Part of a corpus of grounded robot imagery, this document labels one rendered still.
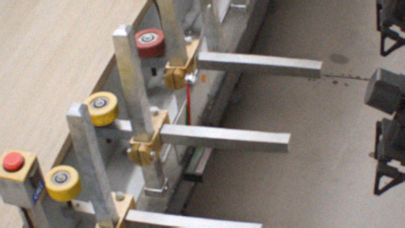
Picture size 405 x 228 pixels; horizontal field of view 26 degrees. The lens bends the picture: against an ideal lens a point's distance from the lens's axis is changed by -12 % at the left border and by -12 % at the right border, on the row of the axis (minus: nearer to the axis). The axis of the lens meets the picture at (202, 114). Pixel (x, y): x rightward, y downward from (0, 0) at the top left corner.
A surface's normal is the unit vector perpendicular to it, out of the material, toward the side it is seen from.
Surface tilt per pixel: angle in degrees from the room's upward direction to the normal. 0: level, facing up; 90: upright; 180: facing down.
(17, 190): 90
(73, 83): 0
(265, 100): 0
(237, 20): 0
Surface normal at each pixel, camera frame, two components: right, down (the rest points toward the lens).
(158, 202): -0.14, -0.78
